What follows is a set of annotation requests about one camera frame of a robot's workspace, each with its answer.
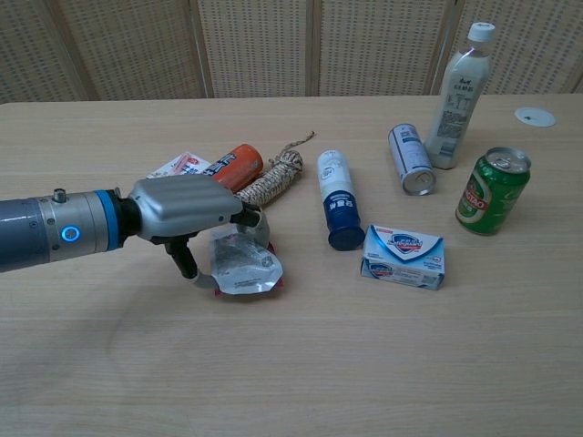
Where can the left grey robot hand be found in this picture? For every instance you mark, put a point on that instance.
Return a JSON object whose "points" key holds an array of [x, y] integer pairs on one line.
{"points": [[182, 205]]}

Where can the silver spout pouch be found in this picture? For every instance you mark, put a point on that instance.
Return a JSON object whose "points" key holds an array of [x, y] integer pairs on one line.
{"points": [[243, 264]]}

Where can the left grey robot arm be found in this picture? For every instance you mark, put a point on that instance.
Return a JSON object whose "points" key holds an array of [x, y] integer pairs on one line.
{"points": [[54, 232]]}

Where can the white red milk carton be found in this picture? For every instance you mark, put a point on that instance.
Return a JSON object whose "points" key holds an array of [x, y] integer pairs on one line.
{"points": [[182, 166]]}

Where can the orange drink can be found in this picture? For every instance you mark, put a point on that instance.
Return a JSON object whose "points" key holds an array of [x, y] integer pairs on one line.
{"points": [[237, 166]]}

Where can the white blue spray bottle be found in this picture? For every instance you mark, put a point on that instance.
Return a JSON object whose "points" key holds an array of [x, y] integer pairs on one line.
{"points": [[339, 200]]}

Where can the bamboo folding screen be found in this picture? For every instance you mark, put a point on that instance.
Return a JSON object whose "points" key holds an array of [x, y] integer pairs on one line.
{"points": [[273, 45]]}

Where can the white blue soap box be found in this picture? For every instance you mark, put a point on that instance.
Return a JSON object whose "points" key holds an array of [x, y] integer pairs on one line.
{"points": [[405, 257]]}

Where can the silver white slim can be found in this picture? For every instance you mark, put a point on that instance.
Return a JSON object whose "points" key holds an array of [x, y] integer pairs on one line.
{"points": [[412, 159]]}

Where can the milk tea bottle white cap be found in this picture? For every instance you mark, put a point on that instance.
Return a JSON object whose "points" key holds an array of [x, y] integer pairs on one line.
{"points": [[457, 109]]}

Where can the green beer can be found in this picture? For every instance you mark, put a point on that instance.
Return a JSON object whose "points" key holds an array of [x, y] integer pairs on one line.
{"points": [[494, 196]]}

